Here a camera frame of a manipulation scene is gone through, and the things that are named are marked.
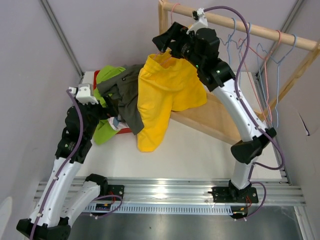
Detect grey slotted cable duct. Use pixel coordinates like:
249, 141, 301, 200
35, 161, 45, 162
82, 203, 236, 215

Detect blue hanger of olive shorts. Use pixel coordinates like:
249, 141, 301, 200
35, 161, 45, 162
220, 17, 240, 65

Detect blue hanger of patterned shorts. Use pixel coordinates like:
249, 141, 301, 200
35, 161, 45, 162
237, 22, 273, 123

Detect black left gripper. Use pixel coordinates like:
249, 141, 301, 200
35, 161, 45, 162
73, 94, 119, 139

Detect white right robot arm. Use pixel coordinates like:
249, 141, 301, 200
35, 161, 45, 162
152, 22, 276, 203

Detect aluminium mounting rail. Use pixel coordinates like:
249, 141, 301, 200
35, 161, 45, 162
32, 176, 307, 207

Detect grey aluminium frame post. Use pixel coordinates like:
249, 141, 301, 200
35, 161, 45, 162
38, 0, 84, 79

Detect pink hanger of yellow shorts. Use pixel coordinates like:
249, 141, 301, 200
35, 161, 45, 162
154, 2, 183, 66

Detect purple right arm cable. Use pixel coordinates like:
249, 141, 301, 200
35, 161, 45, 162
204, 5, 286, 171

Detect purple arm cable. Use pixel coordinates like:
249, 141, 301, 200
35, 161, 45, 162
29, 87, 123, 240
204, 5, 286, 171

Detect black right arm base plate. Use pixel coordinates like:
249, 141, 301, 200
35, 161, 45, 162
207, 186, 259, 204

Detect dark olive shorts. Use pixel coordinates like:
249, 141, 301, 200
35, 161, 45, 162
96, 64, 144, 135

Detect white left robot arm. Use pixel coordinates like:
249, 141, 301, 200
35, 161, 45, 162
16, 99, 123, 240

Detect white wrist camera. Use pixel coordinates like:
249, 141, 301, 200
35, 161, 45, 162
186, 8, 208, 35
67, 83, 99, 105

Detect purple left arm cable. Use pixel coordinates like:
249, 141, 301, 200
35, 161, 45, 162
29, 87, 123, 240

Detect yellow shorts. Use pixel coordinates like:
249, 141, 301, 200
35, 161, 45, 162
137, 50, 207, 153

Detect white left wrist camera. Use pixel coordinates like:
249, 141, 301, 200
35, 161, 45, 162
67, 83, 99, 105

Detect lime green shorts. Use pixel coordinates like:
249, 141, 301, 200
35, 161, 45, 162
93, 64, 127, 146

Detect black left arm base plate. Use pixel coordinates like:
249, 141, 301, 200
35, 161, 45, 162
98, 184, 125, 202

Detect wooden clothes rack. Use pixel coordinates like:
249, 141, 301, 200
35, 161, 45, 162
156, 0, 320, 146

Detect blue hanger of grey shorts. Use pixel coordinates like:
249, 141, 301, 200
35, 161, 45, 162
257, 34, 297, 128

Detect pink patterned shorts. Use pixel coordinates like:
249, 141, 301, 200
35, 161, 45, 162
107, 115, 129, 131

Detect pink hanger of green shorts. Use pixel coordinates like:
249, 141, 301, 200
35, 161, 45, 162
238, 30, 282, 121

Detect red plastic tray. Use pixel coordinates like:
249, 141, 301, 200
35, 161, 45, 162
93, 65, 132, 142

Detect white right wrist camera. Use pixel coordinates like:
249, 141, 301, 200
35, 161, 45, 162
186, 8, 208, 35

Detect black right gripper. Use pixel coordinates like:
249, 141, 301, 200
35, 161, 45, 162
152, 22, 203, 70

